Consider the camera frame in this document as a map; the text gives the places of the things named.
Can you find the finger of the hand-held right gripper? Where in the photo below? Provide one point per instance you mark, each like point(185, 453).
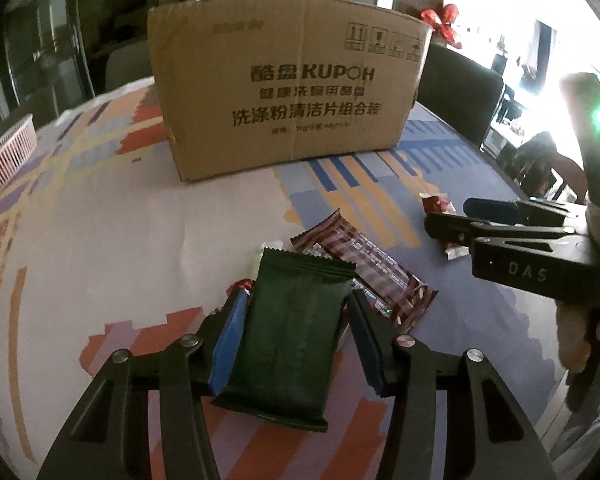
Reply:
point(460, 230)
point(505, 209)

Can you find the pink plastic basket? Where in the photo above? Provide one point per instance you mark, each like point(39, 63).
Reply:
point(7, 155)

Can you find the grey chair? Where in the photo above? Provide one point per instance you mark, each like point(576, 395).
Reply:
point(127, 67)

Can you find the person's right hand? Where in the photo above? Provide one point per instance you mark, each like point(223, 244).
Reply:
point(575, 340)

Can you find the black chair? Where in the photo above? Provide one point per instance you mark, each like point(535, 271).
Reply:
point(460, 90)

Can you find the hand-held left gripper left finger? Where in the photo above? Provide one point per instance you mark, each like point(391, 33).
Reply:
point(227, 345)

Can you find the red small candy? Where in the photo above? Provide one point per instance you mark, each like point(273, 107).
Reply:
point(237, 286)

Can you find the dark green snack packet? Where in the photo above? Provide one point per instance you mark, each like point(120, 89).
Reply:
point(285, 340)

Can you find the red ribbon bow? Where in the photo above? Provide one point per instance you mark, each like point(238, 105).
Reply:
point(442, 25)

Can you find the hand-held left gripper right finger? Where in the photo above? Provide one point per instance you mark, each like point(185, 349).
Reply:
point(367, 345)

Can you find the brown cardboard box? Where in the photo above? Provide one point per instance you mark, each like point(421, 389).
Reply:
point(280, 95)

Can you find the red small snack packet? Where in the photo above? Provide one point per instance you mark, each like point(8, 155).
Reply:
point(437, 204)

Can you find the maroon striped snack packet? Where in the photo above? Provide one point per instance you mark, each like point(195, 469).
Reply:
point(370, 260)

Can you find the glass sliding door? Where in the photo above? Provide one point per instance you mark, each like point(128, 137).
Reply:
point(45, 35)

